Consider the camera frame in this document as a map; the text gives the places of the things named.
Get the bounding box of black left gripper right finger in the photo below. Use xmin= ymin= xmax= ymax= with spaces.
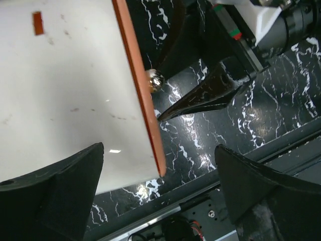
xmin=215 ymin=145 xmax=320 ymax=240

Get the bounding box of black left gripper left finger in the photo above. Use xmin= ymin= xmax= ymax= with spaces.
xmin=1 ymin=143 xmax=104 ymax=240

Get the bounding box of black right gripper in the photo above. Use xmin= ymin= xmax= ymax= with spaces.
xmin=156 ymin=1 xmax=320 ymax=122

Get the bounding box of pink yellow drawer box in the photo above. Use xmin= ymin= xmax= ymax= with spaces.
xmin=1 ymin=1 xmax=166 ymax=193

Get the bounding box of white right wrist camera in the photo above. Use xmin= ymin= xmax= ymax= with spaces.
xmin=210 ymin=1 xmax=282 ymax=46

